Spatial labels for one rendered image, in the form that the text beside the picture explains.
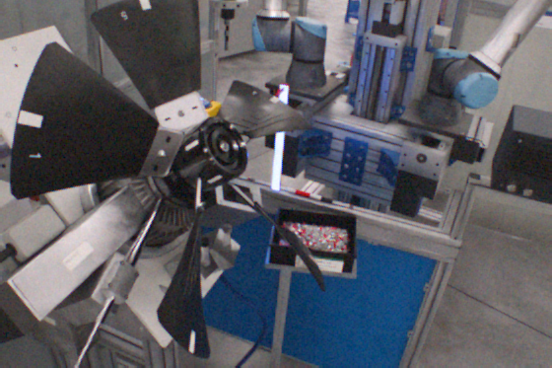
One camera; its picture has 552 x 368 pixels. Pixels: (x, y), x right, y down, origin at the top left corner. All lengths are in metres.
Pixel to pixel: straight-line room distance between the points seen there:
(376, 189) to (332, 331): 0.53
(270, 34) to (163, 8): 0.72
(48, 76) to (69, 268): 0.29
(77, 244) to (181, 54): 0.40
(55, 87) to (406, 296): 1.17
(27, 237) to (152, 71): 0.38
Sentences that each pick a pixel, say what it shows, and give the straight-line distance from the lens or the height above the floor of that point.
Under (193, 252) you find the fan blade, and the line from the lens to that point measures 0.74.
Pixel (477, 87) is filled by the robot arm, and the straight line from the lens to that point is 1.41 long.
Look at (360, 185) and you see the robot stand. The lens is 1.73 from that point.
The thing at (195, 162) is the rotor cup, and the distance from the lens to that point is 0.81.
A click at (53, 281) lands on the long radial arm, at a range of 0.76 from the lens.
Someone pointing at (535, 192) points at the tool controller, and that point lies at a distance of 1.26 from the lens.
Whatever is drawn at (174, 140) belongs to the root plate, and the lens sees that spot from 0.82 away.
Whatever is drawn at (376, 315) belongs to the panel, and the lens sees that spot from 1.59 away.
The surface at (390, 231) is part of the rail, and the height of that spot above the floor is 0.83.
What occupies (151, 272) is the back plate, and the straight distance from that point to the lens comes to 1.01.
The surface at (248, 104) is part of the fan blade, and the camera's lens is 1.10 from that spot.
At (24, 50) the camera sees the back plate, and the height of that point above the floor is 1.34.
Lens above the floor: 1.61
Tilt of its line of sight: 29 degrees down
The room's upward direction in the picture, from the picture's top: 5 degrees clockwise
